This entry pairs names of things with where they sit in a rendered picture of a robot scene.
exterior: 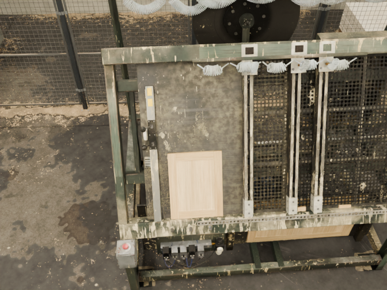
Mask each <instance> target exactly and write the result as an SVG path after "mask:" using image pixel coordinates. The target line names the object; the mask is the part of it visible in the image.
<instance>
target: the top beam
mask: <svg viewBox="0 0 387 290"><path fill-rule="evenodd" d="M320 41H335V53H343V52H367V54H382V53H387V37H371V38H355V39H327V40H298V41H270V42H255V43H226V44H197V45H169V46H153V47H125V48H102V49H101V61H102V64H103V65H110V64H137V63H164V62H191V61H192V60H193V59H205V58H232V57H242V55H241V45H242V44H257V56H274V55H291V43H296V42H308V43H307V54H319V46H320ZM323 51H331V44H323Z"/></svg>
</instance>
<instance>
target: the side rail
mask: <svg viewBox="0 0 387 290"><path fill-rule="evenodd" d="M104 73H105V85H106V92H107V104H108V116H109V128H110V135H111V147H112V159H113V170H114V178H115V189H116V202H117V214H118V220H119V224H127V222H128V205H127V192H126V182H125V171H124V158H123V145H122V132H121V125H120V112H119V99H118V92H117V79H116V66H115V64H114V65H107V66H105V65H104Z"/></svg>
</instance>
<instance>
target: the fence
mask: <svg viewBox="0 0 387 290"><path fill-rule="evenodd" d="M147 88H151V89H152V96H147ZM145 90H146V106H147V120H155V109H154V90H153V86H145ZM151 98H152V99H153V106H148V100H147V99H151ZM150 164H151V181H152V190H153V207H154V221H155V222H161V221H162V217H161V199H160V181H159V171H158V154H157V149H156V150H150Z"/></svg>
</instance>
